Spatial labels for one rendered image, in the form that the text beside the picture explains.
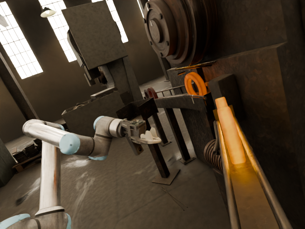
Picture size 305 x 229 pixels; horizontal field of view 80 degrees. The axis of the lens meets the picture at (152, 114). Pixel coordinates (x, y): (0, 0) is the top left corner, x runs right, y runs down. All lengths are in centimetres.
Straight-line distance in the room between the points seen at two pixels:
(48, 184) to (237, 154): 108
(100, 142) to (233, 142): 64
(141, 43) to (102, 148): 1085
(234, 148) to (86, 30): 340
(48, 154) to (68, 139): 50
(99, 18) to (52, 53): 767
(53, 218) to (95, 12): 326
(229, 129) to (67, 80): 1073
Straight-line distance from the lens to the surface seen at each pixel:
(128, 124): 81
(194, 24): 89
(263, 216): 41
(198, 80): 104
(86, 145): 88
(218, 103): 64
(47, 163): 133
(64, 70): 1107
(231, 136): 47
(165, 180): 169
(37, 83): 1127
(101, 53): 360
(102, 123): 93
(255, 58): 83
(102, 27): 373
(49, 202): 128
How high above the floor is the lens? 98
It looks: 15 degrees down
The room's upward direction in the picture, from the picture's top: 22 degrees counter-clockwise
